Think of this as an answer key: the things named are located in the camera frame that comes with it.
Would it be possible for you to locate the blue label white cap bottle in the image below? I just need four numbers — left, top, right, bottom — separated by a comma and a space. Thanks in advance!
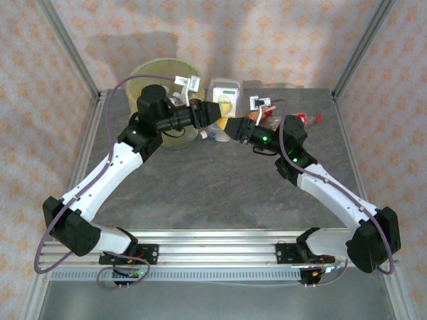
199, 130, 231, 143

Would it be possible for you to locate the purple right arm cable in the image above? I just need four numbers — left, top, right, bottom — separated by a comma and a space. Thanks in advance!
270, 98, 402, 289

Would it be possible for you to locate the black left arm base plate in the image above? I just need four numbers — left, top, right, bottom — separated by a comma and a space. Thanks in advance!
99, 243, 159, 266

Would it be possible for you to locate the aluminium frame leg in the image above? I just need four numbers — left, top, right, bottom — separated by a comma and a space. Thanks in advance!
382, 266, 416, 320
18, 266, 51, 320

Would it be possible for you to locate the grey slotted cable duct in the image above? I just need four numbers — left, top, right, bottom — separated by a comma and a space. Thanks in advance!
49, 268, 303, 283

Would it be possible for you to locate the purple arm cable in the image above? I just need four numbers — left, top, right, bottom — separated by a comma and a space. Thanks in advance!
34, 75, 177, 291
270, 98, 402, 289

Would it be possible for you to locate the brown tea bottle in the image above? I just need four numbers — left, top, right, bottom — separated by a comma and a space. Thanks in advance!
246, 105, 278, 125

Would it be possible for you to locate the yellow-lined trash bin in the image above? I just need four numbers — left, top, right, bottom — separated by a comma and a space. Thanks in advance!
126, 58, 201, 111

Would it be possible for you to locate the red label cola bottle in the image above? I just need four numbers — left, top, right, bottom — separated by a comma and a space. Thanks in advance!
266, 112, 323, 131

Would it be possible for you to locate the translucent plastic bin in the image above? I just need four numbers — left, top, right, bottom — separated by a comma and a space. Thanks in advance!
126, 58, 201, 151

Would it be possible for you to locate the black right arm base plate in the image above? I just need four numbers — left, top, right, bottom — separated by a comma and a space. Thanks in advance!
276, 243, 310, 266

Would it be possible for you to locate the grey metal lower panel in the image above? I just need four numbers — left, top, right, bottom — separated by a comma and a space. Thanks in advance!
36, 281, 398, 320

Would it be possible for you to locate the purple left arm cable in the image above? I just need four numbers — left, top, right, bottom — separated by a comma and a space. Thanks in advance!
34, 75, 177, 291

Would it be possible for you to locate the aluminium cross rail beam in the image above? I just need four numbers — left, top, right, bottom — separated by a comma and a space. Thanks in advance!
35, 229, 400, 268

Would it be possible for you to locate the aluminium table side rail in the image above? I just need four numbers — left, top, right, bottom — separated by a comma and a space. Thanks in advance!
332, 91, 381, 239
55, 91, 107, 239

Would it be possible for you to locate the aluminium frame post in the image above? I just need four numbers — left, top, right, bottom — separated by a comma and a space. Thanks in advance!
35, 0, 101, 99
332, 0, 396, 99

